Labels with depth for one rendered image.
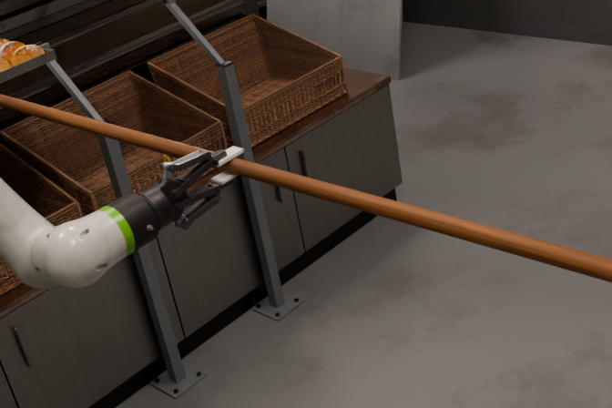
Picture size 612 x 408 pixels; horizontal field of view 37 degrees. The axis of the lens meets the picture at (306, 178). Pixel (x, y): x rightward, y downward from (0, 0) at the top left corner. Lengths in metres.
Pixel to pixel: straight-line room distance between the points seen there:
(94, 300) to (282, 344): 0.70
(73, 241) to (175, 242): 1.55
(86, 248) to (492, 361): 1.79
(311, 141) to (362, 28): 1.97
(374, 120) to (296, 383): 1.14
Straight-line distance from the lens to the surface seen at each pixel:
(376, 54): 5.23
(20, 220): 1.62
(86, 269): 1.51
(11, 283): 2.82
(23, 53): 2.62
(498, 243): 1.36
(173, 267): 3.07
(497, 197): 3.89
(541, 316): 3.21
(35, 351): 2.86
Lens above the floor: 1.93
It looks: 27 degrees down
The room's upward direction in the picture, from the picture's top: 11 degrees counter-clockwise
